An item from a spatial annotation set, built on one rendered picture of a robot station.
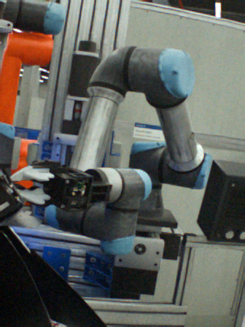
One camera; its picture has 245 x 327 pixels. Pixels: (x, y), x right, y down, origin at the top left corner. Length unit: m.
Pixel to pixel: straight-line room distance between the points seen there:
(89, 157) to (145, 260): 0.41
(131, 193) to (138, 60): 0.32
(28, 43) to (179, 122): 3.69
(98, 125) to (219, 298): 2.06
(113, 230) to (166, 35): 1.80
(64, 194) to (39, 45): 4.00
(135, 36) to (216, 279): 1.50
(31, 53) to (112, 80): 3.70
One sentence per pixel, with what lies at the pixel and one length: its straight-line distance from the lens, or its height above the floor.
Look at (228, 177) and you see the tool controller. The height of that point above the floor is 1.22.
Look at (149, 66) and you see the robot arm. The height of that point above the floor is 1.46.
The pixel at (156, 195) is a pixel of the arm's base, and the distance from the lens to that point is 1.53.
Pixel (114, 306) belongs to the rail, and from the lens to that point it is 1.26.
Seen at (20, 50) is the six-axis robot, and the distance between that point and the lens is 4.85.
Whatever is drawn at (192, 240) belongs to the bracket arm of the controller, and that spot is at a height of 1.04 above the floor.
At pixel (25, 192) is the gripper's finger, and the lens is 0.92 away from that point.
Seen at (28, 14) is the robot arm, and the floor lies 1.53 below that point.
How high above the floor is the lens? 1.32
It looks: 5 degrees down
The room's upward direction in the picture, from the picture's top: 8 degrees clockwise
